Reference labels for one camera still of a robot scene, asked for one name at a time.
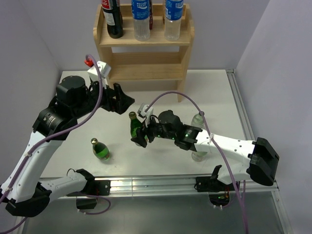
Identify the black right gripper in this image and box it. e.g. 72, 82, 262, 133
131, 113, 176, 147

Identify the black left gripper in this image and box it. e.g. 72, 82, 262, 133
73, 77, 135, 118

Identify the blue grape juice carton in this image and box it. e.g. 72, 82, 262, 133
149, 0, 153, 30

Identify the Pocari Sweat bottle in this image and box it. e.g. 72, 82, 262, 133
164, 0, 184, 41
131, 0, 150, 41

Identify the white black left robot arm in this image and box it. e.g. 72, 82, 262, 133
0, 76, 99, 217

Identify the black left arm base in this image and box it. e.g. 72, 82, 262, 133
67, 180, 111, 210

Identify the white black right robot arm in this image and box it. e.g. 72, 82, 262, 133
131, 110, 279, 190

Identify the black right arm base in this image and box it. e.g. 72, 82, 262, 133
194, 176, 234, 193

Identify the wooden two-tier shelf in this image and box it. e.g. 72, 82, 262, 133
93, 3, 195, 92

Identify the green glass bottle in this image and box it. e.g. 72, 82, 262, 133
91, 138, 110, 160

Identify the clear glass bottle front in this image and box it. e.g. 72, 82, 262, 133
191, 152, 207, 162

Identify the clear glass bottle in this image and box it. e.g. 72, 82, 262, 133
191, 112, 206, 129
191, 152, 207, 162

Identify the clear glass bottle rear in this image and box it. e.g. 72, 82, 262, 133
191, 112, 206, 129

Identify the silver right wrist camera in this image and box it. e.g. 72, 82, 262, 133
137, 103, 154, 127

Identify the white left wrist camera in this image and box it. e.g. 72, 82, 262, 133
84, 58, 112, 85

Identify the aluminium frame rail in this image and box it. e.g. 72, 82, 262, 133
13, 68, 293, 234

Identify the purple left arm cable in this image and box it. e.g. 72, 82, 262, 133
0, 54, 112, 234

